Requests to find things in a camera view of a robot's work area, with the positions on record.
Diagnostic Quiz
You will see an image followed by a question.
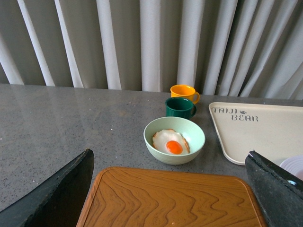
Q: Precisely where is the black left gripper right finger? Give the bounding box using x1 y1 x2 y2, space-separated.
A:
245 151 303 227

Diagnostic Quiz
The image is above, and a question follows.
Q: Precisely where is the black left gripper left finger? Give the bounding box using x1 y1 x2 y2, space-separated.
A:
0 149 94 227

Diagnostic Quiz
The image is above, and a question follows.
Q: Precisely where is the white ridged plate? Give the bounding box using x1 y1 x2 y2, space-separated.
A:
280 155 303 180

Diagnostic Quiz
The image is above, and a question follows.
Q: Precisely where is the wooden cutting board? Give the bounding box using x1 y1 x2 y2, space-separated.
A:
77 167 267 227

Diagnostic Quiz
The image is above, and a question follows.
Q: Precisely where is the cream bear tray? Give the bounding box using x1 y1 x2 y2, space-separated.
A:
209 102 303 165

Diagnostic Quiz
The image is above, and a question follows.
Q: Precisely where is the light green bowl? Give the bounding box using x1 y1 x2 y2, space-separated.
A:
143 117 205 165

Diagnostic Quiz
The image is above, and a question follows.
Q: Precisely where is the fake fried egg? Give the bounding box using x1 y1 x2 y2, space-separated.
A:
152 129 190 155

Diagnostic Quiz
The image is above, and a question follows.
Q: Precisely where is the dark green mug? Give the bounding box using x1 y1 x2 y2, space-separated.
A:
165 97 196 120

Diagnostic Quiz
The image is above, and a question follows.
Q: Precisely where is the yellow mug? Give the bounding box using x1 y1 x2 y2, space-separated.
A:
170 85 200 104

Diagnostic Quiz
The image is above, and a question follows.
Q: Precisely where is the grey white curtain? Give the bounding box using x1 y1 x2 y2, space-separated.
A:
0 0 303 100

